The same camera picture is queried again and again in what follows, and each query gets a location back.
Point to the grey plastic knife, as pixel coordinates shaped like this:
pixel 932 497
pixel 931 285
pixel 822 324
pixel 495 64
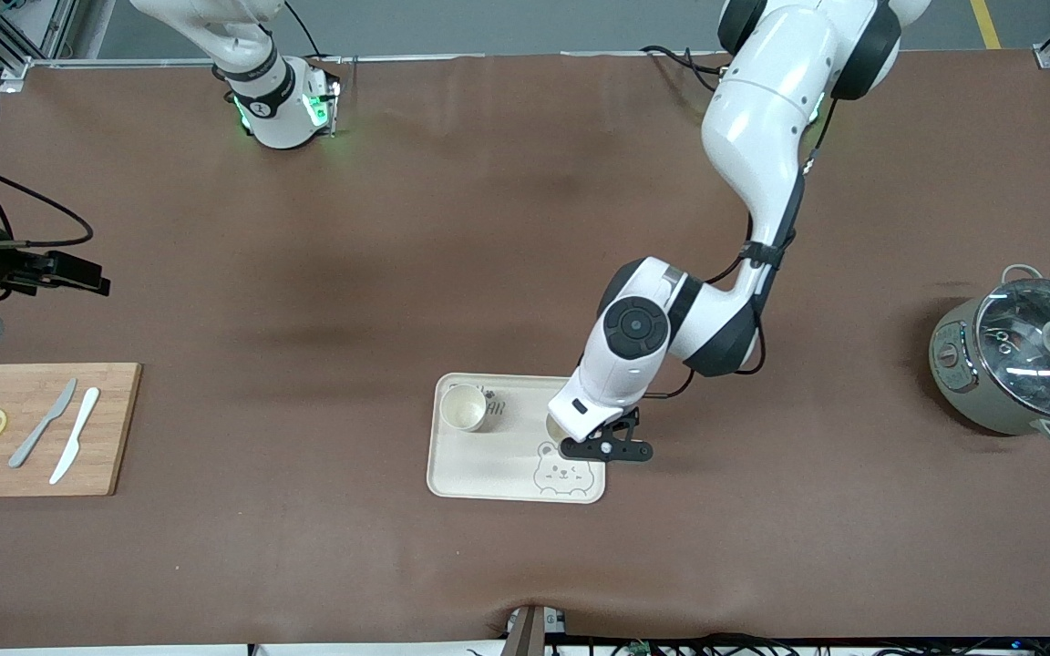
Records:
pixel 42 425

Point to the aluminium frame rail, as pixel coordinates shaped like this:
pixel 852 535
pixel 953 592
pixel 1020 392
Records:
pixel 15 77

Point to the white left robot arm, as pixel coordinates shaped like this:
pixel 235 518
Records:
pixel 762 109

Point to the white plastic cup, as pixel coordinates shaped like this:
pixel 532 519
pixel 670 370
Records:
pixel 464 408
pixel 552 426

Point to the glass pot lid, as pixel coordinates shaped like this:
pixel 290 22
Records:
pixel 1026 364

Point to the wooden cutting board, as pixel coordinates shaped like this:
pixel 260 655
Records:
pixel 33 456

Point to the table edge camera mount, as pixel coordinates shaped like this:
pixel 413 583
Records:
pixel 525 638

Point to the grey-green electric cooking pot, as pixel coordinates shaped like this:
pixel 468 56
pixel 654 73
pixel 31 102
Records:
pixel 958 383

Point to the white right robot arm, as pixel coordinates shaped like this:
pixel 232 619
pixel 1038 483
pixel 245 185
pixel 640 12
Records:
pixel 274 118

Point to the cream bear print tray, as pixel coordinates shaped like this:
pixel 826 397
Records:
pixel 507 465

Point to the white plastic knife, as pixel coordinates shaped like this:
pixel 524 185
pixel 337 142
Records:
pixel 75 435

